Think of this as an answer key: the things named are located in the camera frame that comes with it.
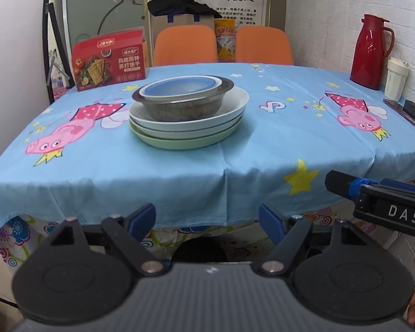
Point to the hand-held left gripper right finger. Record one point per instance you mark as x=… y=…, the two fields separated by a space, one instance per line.
x=271 y=223

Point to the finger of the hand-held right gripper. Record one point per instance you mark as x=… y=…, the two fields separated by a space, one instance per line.
x=399 y=184
x=342 y=183

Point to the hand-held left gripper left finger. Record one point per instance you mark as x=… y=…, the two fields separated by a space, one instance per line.
x=143 y=219

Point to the pale green plate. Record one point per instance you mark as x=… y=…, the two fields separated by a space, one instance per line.
x=190 y=144

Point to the stainless steel bowl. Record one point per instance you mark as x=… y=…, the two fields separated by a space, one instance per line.
x=183 y=109

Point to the white floral print plate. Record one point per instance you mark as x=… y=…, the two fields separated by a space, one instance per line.
x=237 y=102

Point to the translucent blue plastic bowl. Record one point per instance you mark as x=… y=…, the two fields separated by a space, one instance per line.
x=181 y=86

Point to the white ceramic bowl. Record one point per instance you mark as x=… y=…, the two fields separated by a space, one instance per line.
x=218 y=83

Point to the person's right hand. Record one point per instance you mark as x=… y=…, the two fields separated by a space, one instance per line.
x=413 y=301

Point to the blue cartoon print tablecloth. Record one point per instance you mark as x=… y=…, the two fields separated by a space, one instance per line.
x=193 y=179

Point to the dark smartphone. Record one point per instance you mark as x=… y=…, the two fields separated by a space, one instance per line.
x=396 y=107

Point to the white lidded cup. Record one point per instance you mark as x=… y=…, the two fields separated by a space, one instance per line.
x=396 y=81

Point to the red thermos jug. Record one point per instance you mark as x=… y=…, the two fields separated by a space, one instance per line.
x=368 y=55

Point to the floral under cloth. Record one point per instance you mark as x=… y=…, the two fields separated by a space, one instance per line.
x=13 y=238

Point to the pink patterned bag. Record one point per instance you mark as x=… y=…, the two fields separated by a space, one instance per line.
x=60 y=88

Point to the orange chair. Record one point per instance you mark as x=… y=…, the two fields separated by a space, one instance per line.
x=262 y=46
x=185 y=46

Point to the red cracker box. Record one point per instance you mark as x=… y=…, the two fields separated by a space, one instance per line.
x=107 y=62

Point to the yellow snack bag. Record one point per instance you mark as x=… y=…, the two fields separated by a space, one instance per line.
x=226 y=41

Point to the cardboard box with black cloth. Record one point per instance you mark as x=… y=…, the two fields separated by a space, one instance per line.
x=183 y=20

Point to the black cloth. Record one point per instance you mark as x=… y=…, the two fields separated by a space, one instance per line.
x=183 y=7

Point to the frosted glass panel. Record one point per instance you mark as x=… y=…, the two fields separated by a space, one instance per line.
x=96 y=3

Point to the black metal frame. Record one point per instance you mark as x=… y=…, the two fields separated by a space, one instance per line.
x=53 y=41

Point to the wall poster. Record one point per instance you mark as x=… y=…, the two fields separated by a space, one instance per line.
x=242 y=1

